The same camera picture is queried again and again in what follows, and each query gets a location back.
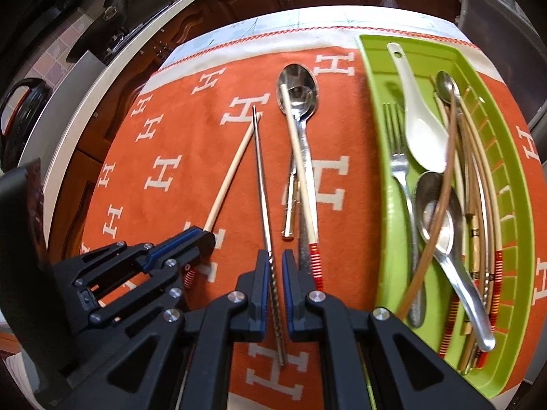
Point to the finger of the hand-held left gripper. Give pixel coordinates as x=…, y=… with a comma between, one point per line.
x=175, y=245
x=201, y=247

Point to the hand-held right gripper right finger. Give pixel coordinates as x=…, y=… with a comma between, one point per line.
x=289, y=297

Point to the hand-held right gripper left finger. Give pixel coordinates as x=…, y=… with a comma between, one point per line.
x=263, y=294

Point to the green plastic tray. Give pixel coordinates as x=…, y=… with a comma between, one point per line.
x=384, y=205

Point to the metal soup spoon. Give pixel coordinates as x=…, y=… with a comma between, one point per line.
x=470, y=299

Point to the white ceramic spoon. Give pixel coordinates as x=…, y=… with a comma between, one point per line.
x=421, y=136

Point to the small silver spoon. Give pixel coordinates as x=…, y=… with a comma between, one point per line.
x=290, y=205

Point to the orange letter-print blanket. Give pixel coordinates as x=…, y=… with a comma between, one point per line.
x=171, y=136

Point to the metal fork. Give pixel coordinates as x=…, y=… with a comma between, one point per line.
x=399, y=166

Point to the steel side panel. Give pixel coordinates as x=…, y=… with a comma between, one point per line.
x=81, y=81

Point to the large metal spoon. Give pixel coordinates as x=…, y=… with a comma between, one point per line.
x=295, y=77

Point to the black wok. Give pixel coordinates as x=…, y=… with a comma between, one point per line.
x=102, y=13

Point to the steel built-in appliance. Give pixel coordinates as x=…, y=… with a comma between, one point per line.
x=504, y=30

